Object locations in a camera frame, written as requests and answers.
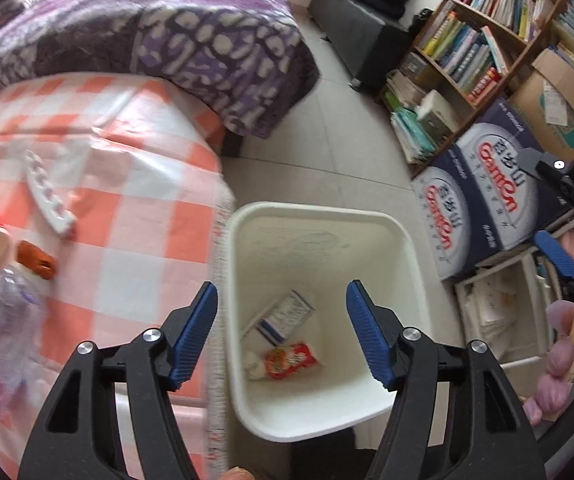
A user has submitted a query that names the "white notched foam strip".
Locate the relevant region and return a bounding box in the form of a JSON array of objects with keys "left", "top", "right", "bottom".
[{"left": 24, "top": 150, "right": 77, "bottom": 238}]

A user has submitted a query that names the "black storage bench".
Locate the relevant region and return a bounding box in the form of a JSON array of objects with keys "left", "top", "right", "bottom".
[{"left": 308, "top": 0, "right": 413, "bottom": 96}]

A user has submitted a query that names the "person's right hand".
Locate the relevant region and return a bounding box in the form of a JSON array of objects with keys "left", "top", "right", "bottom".
[{"left": 522, "top": 300, "right": 574, "bottom": 427}]

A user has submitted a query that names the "far Ganten water carton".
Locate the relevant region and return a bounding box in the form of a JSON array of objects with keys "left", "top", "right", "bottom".
[{"left": 456, "top": 99, "right": 571, "bottom": 250}]

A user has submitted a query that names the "purple patterned bed quilt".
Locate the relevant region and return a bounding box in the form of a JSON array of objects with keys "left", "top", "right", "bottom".
[{"left": 0, "top": 0, "right": 319, "bottom": 139}]

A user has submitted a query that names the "ganten water carton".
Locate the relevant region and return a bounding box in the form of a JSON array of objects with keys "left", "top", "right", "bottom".
[
  {"left": 412, "top": 146, "right": 502, "bottom": 280},
  {"left": 456, "top": 99, "right": 571, "bottom": 250}
]

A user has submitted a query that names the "orange white checkered tablecloth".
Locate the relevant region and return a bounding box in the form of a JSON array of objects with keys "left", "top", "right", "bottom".
[{"left": 0, "top": 73, "right": 229, "bottom": 476}]

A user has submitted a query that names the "wooden bookshelf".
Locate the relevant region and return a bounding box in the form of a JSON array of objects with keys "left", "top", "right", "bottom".
[{"left": 380, "top": 0, "right": 574, "bottom": 176}]

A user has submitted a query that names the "brown cardboard box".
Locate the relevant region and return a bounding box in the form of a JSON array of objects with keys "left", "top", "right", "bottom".
[{"left": 509, "top": 49, "right": 574, "bottom": 162}]

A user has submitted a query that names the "red snack wrapper in bin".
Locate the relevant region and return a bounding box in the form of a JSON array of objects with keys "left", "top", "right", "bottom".
[{"left": 263, "top": 342, "right": 319, "bottom": 380}]

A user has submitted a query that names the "clear crushed water bottle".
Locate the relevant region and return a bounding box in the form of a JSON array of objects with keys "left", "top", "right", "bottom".
[{"left": 0, "top": 263, "right": 45, "bottom": 415}]

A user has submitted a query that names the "near Ganten water carton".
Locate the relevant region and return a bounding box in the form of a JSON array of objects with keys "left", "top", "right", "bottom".
[{"left": 412, "top": 146, "right": 502, "bottom": 280}]

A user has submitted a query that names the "white plastic trash bin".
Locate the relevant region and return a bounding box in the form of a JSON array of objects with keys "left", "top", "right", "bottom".
[{"left": 222, "top": 202, "right": 433, "bottom": 443}]

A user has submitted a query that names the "blue white cigarette box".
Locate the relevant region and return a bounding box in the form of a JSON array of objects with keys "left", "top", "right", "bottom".
[{"left": 240, "top": 290, "right": 315, "bottom": 350}]

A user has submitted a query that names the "orange rolled wrapper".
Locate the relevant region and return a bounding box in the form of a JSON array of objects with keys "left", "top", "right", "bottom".
[{"left": 16, "top": 240, "right": 57, "bottom": 281}]

